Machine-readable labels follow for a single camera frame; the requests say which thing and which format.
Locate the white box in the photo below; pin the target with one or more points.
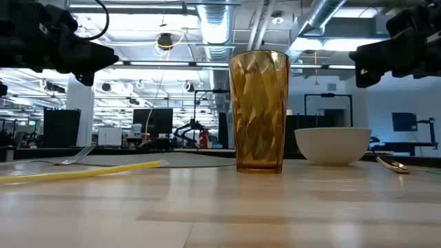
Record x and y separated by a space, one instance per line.
109 136

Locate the black monitor stand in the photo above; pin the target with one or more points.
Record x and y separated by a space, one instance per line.
431 132

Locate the blue wall monitor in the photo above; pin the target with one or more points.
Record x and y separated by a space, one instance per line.
404 122

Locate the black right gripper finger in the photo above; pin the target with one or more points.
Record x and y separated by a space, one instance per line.
367 79
373 55

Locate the black tall cabinet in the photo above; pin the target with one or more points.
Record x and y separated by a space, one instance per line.
61 127

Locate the black ceiling camera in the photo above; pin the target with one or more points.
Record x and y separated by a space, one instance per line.
165 40

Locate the white ceramic bowl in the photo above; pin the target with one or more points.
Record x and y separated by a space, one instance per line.
332 146

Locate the silver ribbed ceiling duct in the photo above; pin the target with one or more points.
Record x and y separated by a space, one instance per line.
215 27

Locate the white building column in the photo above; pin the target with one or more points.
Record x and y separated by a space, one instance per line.
80 113

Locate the black background robot arm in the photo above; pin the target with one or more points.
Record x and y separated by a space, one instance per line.
187 131

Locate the grey round placemat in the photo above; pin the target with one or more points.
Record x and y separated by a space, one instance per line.
144 159

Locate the amber faceted glass tumbler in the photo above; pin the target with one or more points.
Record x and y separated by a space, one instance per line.
259 110

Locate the yellow plastic straw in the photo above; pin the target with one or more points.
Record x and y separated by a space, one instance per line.
79 173

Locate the silver slanted ceiling duct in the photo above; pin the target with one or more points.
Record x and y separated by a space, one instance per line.
318 17

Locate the white plastic container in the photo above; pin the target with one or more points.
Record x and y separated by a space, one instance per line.
136 130

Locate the dark low cabinet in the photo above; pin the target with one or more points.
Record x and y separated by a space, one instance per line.
303 122

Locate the black metal frame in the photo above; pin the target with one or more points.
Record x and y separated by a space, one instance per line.
328 95

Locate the silver metal fork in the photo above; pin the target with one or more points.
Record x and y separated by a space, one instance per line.
80 155

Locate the red background object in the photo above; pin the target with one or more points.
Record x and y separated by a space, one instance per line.
204 138

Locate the black background monitor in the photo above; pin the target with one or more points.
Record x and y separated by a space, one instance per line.
158 125

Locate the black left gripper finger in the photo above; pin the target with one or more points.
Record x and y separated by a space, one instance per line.
85 78
89 56

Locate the silver metal spoon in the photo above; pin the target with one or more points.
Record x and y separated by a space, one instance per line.
394 166

